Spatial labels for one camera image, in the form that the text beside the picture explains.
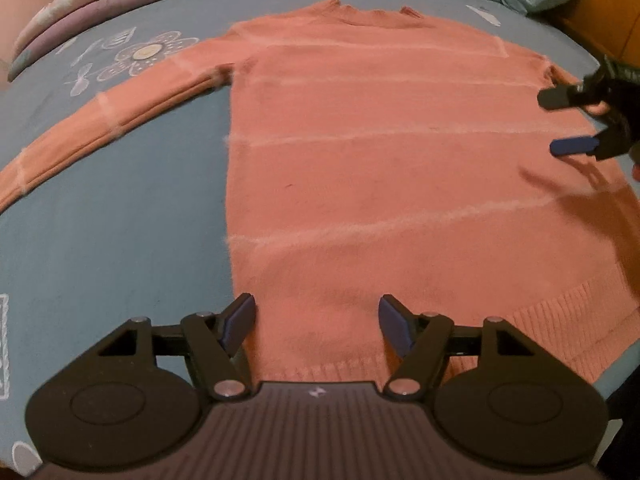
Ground orange striped knit sweater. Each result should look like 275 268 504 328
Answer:
0 0 640 386

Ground wooden bed headboard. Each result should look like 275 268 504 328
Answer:
545 0 640 68

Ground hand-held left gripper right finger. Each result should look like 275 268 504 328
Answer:
378 294 536 403

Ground folded floral quilt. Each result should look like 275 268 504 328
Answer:
7 0 501 81

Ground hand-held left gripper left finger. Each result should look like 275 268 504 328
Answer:
97 292 257 402

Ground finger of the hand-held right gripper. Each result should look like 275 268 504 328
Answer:
537 80 608 112
549 132 608 158

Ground blue floral bed sheet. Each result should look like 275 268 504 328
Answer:
0 0 640 480

